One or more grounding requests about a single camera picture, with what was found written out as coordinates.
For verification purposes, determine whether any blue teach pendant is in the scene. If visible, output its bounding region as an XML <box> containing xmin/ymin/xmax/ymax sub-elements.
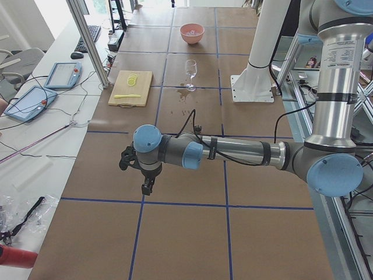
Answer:
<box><xmin>4</xmin><ymin>86</ymin><xmax>57</xmax><ymax>122</ymax></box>
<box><xmin>44</xmin><ymin>62</ymin><xmax>82</xmax><ymax>90</ymax></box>

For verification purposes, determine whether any clear plastic bag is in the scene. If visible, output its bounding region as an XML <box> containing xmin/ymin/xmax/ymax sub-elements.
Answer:
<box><xmin>1</xmin><ymin>195</ymin><xmax>59</xmax><ymax>237</ymax></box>

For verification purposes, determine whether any black strap tool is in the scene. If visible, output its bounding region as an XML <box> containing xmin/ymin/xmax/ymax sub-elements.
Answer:
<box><xmin>1</xmin><ymin>197</ymin><xmax>45</xmax><ymax>246</ymax></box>

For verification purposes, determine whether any black computer box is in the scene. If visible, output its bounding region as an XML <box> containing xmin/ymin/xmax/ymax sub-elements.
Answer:
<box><xmin>107</xmin><ymin>30</ymin><xmax>124</xmax><ymax>52</ymax></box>

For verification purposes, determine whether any pink bowl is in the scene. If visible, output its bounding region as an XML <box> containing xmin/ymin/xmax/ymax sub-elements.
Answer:
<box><xmin>180</xmin><ymin>23</ymin><xmax>205</xmax><ymax>44</ymax></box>

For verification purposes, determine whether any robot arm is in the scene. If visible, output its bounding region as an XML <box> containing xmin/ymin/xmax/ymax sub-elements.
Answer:
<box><xmin>122</xmin><ymin>1</ymin><xmax>372</xmax><ymax>197</ymax></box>

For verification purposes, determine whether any clear wine glass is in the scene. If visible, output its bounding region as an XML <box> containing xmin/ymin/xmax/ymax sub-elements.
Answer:
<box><xmin>185</xmin><ymin>59</ymin><xmax>198</xmax><ymax>92</ymax></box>

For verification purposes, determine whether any yellow plastic knife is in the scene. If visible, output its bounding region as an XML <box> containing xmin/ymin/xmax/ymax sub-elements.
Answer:
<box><xmin>114</xmin><ymin>94</ymin><xmax>142</xmax><ymax>99</ymax></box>

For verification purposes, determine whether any black keyboard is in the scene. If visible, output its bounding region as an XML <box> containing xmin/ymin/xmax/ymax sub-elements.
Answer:
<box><xmin>74</xmin><ymin>24</ymin><xmax>102</xmax><ymax>54</ymax></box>

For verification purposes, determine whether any pile of ice cubes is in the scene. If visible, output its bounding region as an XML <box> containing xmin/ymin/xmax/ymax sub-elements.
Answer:
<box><xmin>185</xmin><ymin>30</ymin><xmax>199</xmax><ymax>37</ymax></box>

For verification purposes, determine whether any red cylinder bottle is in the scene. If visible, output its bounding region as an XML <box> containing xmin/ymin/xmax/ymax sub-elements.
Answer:
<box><xmin>0</xmin><ymin>245</ymin><xmax>38</xmax><ymax>268</ymax></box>

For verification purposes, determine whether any blue teach pendant far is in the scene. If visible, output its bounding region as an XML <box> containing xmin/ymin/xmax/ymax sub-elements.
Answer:
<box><xmin>44</xmin><ymin>62</ymin><xmax>82</xmax><ymax>90</ymax></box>

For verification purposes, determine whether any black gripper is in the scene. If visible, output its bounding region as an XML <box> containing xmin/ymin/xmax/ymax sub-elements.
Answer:
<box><xmin>140</xmin><ymin>162</ymin><xmax>162</xmax><ymax>195</ymax></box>

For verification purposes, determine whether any blue teach pendant near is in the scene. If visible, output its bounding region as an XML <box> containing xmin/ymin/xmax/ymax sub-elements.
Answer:
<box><xmin>4</xmin><ymin>86</ymin><xmax>57</xmax><ymax>122</ymax></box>

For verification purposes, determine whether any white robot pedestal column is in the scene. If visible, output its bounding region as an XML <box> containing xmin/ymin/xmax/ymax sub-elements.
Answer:
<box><xmin>231</xmin><ymin>0</ymin><xmax>291</xmax><ymax>103</ymax></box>

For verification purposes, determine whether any grey office chair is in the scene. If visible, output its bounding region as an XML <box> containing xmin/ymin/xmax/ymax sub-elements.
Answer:
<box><xmin>1</xmin><ymin>48</ymin><xmax>45</xmax><ymax>90</ymax></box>

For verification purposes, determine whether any pink thin rod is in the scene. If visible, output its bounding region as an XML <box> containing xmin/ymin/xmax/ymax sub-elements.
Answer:
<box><xmin>0</xmin><ymin>122</ymin><xmax>75</xmax><ymax>163</ymax></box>

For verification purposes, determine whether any bamboo cutting board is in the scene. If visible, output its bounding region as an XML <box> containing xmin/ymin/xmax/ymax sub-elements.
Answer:
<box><xmin>108</xmin><ymin>71</ymin><xmax>153</xmax><ymax>107</ymax></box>

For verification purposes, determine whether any black computer mouse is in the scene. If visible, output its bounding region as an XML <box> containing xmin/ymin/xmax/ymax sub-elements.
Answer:
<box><xmin>70</xmin><ymin>51</ymin><xmax>84</xmax><ymax>60</ymax></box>

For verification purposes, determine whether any aluminium frame post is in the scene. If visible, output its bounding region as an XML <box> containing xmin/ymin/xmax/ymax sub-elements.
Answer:
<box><xmin>66</xmin><ymin>0</ymin><xmax>109</xmax><ymax>89</ymax></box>

